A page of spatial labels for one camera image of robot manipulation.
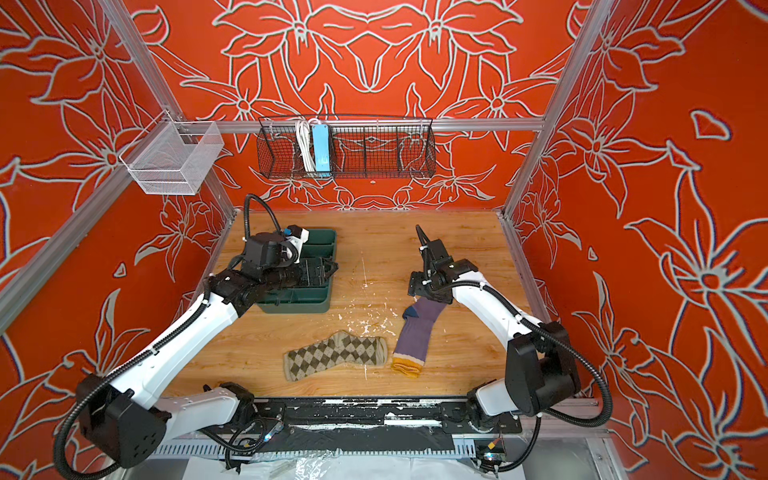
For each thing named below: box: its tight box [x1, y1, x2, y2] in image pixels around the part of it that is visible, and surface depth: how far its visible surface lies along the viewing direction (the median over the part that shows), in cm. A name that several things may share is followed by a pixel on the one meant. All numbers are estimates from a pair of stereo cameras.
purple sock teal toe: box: [391, 298, 446, 378], surface depth 87 cm
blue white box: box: [312, 124, 330, 177], surface depth 91 cm
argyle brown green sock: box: [284, 330, 388, 382], surface depth 85 cm
